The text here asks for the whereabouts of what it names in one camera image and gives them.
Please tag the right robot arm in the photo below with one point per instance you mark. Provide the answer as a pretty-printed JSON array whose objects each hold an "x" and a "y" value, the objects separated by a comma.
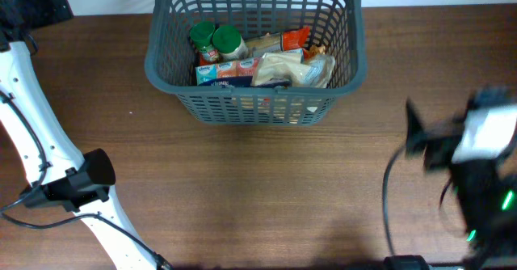
[{"x": 488, "y": 205}]

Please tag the spaghetti pack orange ends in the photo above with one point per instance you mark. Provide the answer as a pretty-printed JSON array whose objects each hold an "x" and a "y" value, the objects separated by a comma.
[{"x": 278, "y": 42}]

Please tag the beige plastic bag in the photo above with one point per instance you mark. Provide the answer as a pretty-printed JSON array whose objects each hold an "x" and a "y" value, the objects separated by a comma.
[{"x": 291, "y": 69}]

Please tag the beige snack bag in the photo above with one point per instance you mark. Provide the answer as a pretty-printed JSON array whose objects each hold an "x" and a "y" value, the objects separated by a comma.
[{"x": 313, "y": 51}]

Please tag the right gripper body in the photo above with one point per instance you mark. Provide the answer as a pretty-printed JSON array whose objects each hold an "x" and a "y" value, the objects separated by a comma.
[{"x": 442, "y": 149}]

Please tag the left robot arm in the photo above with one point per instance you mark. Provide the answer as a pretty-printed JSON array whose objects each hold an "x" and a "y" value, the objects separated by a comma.
[{"x": 57, "y": 172}]

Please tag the grey plastic shopping basket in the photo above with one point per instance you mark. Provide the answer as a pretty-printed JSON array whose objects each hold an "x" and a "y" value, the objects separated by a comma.
[{"x": 172, "y": 62}]

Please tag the tissue multipack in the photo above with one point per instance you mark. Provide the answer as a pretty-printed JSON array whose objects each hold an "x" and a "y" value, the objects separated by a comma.
[{"x": 237, "y": 73}]

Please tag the green lid jar plain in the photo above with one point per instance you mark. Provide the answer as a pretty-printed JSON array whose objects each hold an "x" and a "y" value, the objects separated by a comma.
[{"x": 229, "y": 43}]

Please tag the green lid jar with label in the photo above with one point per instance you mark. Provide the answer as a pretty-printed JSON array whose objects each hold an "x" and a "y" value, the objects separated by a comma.
[{"x": 201, "y": 34}]

